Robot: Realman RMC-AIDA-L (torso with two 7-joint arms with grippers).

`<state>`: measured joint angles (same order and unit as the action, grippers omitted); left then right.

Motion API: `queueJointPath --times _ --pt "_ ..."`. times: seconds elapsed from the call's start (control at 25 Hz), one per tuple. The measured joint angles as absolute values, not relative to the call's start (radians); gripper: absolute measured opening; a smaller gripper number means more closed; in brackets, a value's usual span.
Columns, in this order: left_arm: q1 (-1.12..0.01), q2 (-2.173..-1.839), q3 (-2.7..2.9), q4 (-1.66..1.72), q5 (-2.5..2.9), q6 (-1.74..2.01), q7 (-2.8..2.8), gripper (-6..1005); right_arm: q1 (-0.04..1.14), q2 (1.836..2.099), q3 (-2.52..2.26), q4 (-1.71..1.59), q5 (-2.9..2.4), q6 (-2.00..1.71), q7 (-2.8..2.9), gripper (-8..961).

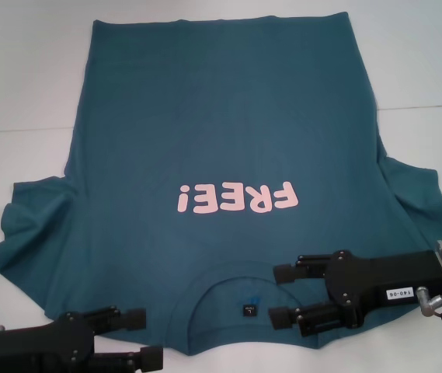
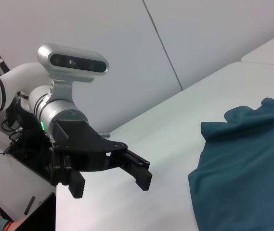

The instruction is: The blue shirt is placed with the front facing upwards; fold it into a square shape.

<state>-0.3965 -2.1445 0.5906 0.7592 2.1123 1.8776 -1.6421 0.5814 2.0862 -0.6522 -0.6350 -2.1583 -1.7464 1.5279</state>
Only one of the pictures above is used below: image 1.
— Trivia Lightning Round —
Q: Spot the blue t-shirt with pink print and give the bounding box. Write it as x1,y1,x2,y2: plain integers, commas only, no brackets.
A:
0,13,442,357

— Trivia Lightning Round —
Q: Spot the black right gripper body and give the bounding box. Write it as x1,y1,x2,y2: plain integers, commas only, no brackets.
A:
323,249,442,326

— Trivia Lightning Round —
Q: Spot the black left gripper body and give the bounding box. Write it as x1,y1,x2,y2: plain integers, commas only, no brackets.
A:
0,310,97,373

